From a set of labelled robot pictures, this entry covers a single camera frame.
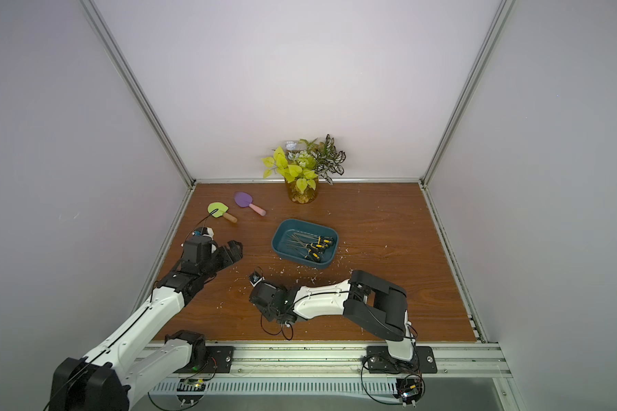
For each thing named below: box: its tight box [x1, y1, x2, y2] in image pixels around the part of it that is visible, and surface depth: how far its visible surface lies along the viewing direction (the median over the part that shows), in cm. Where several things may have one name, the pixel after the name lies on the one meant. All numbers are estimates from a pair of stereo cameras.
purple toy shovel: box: [233, 190, 267, 217], surface depth 116 cm
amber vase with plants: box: [262, 134, 347, 205], surface depth 99 cm
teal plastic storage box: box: [270, 218, 340, 270], surface depth 99 cm
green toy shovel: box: [207, 202, 239, 224], surface depth 113 cm
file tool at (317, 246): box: [290, 237, 331, 251], surface depth 97 cm
